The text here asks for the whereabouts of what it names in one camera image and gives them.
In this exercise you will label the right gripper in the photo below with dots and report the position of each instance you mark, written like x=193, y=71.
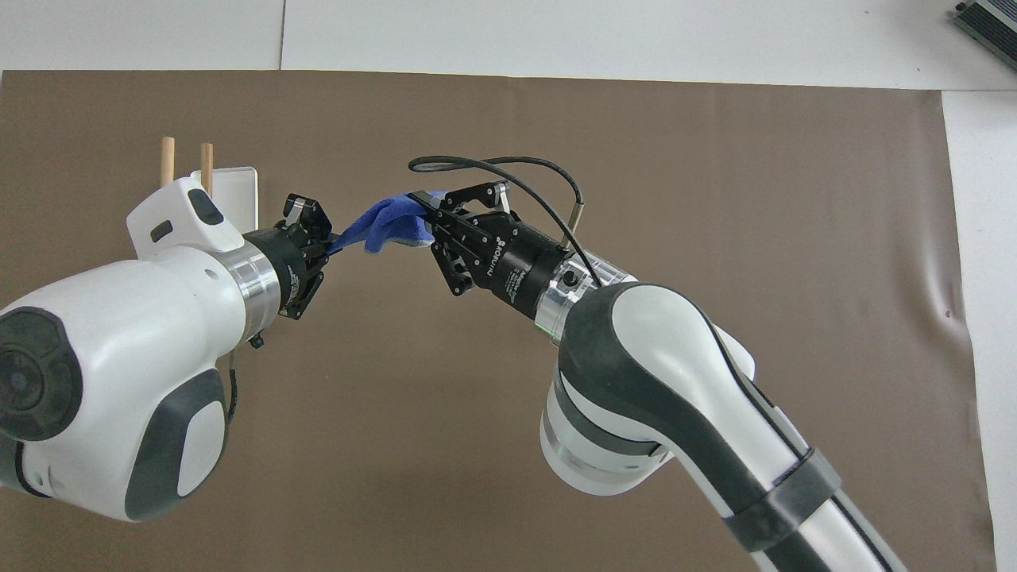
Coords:
x=516, y=266

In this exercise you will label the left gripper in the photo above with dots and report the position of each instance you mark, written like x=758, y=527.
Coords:
x=290, y=253

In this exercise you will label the blue towel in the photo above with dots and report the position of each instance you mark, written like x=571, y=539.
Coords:
x=389, y=222

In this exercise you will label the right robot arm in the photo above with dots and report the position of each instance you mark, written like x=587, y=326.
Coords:
x=636, y=349

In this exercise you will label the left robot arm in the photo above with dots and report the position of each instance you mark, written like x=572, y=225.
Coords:
x=119, y=334

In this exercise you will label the white rack with wooden rods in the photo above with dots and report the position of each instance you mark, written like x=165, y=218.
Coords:
x=234, y=191

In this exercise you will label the grey finned metal box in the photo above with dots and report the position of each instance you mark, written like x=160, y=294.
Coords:
x=993, y=20

